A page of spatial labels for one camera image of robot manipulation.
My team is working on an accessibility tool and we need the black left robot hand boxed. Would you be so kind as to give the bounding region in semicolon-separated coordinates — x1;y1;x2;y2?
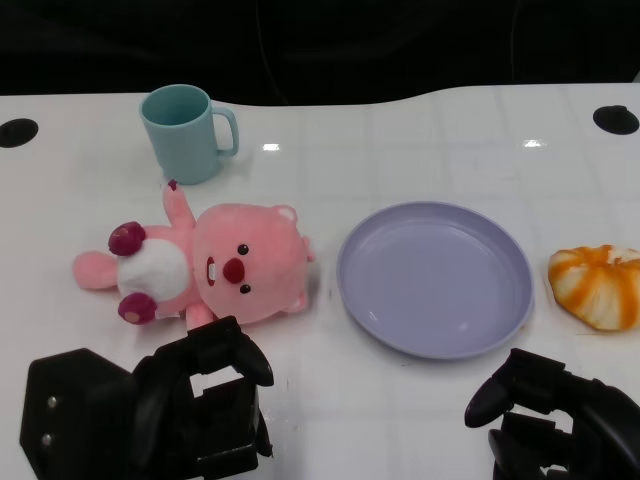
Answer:
19;315;276;480

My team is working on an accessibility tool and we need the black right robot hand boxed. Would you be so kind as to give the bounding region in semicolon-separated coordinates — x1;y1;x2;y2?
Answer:
464;348;640;480

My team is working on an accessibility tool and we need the pink plush beaver doll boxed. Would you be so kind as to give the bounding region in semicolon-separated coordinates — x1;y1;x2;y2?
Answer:
73;180;318;327

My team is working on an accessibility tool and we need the lavender plastic plate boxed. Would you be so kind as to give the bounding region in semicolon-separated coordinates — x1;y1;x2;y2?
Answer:
335;200;536;361

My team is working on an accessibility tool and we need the orange striped bread toy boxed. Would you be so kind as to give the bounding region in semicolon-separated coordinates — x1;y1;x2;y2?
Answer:
548;243;640;333

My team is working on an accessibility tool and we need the light blue plastic mug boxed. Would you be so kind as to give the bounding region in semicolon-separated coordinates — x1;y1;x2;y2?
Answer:
139;84;240;186

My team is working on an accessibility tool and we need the black round cable grommet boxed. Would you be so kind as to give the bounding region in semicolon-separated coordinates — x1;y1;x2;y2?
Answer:
592;104;640;135
0;118;40;149

